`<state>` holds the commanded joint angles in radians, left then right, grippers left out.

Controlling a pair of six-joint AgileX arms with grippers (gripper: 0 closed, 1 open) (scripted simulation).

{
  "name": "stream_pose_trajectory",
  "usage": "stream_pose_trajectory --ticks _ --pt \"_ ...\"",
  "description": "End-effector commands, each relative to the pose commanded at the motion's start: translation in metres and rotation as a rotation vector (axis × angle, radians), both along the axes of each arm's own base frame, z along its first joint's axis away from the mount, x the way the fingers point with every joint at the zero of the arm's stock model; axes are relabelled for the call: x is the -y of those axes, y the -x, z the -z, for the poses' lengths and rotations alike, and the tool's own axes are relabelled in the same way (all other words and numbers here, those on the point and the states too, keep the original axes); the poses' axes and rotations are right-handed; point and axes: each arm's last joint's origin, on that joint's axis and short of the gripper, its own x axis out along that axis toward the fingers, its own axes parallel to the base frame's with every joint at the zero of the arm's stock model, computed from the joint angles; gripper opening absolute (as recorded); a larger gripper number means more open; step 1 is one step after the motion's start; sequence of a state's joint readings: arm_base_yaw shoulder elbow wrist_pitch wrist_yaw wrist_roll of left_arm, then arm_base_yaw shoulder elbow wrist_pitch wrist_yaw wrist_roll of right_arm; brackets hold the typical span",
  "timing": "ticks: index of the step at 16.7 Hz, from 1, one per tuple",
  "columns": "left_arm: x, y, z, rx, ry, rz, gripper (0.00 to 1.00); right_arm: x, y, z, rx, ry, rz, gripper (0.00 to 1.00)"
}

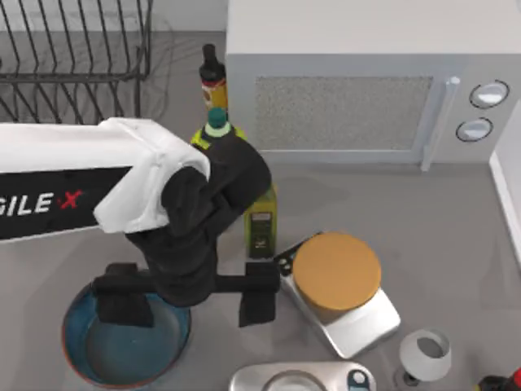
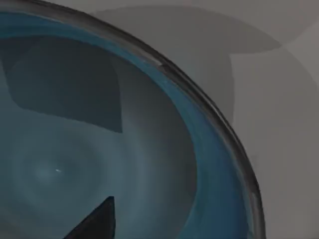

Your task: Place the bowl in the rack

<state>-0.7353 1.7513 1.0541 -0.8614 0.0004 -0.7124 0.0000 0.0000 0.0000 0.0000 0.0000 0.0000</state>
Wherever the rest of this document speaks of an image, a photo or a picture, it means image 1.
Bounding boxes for blue bowl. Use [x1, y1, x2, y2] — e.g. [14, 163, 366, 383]
[60, 279, 193, 389]

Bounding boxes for green oil bottle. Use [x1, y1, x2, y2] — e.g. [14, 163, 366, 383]
[189, 107, 280, 260]

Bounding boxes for orange-brown round block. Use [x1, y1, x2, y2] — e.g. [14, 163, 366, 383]
[291, 231, 383, 325]

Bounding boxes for silver kitchen scale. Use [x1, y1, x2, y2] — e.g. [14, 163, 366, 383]
[272, 231, 402, 360]

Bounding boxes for dark bottle with yellow label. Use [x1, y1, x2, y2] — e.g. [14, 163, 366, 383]
[198, 42, 229, 121]

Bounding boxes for microwave oven door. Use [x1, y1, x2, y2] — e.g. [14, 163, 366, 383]
[225, 54, 466, 165]

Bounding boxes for red and black bottle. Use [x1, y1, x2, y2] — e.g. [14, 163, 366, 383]
[475, 365, 521, 391]

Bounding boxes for small round microwave knob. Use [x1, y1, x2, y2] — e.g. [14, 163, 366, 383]
[454, 116, 495, 143]

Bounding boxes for pale microwave oven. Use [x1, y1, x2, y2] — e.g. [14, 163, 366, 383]
[225, 0, 521, 173]

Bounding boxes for large round microwave knob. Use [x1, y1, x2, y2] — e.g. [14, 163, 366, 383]
[468, 79, 511, 109]

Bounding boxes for black wire dish rack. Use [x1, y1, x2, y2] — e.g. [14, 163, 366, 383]
[0, 0, 154, 125]

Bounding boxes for pale microwave door handle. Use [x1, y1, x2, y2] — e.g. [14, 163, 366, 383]
[420, 75, 462, 173]

